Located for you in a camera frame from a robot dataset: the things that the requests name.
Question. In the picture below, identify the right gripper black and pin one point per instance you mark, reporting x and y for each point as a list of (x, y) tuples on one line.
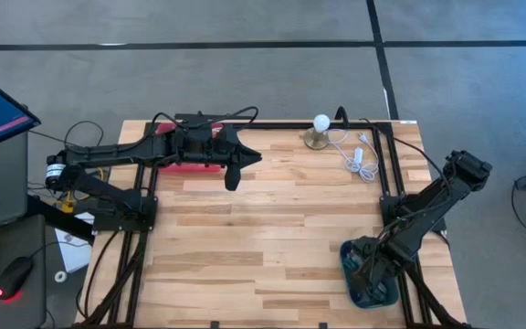
[(381, 258)]

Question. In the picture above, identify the brass lamp with white bulb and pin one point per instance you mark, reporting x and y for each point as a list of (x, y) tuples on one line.
[(316, 139)]

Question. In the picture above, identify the black computer mouse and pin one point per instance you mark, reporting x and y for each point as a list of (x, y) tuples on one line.
[(14, 276)]

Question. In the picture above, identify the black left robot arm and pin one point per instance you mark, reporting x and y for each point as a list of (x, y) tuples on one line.
[(117, 151)]

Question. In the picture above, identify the black metal table frame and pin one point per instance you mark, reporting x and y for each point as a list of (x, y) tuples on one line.
[(281, 125)]

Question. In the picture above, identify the dark grey desk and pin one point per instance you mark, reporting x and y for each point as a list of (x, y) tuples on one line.
[(16, 237)]

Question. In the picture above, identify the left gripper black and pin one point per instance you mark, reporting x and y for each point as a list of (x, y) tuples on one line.
[(208, 146)]

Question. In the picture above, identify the yellow connector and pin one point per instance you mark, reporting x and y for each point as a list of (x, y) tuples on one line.
[(67, 205)]

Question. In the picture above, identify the white paper sheet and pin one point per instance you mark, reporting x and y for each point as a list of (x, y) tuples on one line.
[(76, 256)]

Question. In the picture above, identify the grey cabinet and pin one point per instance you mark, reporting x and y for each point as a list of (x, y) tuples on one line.
[(3, 183)]

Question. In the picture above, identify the black flat bar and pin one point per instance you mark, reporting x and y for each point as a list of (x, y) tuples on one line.
[(190, 116)]

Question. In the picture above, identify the teal plastic tray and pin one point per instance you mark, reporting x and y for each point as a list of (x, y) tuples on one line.
[(377, 304)]

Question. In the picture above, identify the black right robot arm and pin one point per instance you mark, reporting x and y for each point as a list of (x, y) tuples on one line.
[(427, 205)]

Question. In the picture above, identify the pink plastic tray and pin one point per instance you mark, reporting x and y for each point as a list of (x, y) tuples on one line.
[(190, 169)]

